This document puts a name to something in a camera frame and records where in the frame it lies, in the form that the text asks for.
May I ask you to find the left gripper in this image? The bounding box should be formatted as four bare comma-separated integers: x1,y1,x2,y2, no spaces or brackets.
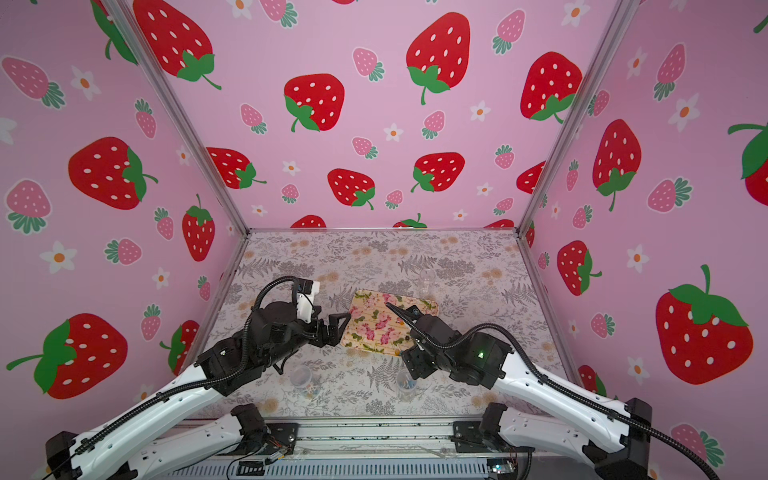
261,304,350,373

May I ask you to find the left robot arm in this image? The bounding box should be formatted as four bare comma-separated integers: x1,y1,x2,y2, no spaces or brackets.
46,295,351,479

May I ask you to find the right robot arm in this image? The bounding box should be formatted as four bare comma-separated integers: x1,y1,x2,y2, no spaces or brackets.
387,304,652,479

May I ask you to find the floral yellow tray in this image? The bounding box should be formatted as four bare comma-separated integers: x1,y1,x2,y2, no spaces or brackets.
341,290,439,356

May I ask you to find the white vented strip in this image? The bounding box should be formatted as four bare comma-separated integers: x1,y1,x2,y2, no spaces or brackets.
163,458,499,479

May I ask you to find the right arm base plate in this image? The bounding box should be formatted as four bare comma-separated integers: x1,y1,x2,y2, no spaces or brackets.
450,402,535,453

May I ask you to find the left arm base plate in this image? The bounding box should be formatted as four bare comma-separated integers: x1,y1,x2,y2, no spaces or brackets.
222,404,300,457

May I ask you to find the aluminium front rail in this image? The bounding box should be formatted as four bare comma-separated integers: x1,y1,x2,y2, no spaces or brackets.
139,409,627,469

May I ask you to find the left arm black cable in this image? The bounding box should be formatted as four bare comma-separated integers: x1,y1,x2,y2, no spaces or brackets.
71,275,301,457

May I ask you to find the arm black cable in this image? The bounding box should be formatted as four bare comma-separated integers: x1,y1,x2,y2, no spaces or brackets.
455,322,721,480
71,275,301,457

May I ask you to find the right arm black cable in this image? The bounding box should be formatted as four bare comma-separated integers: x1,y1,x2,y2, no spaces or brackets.
455,322,721,480

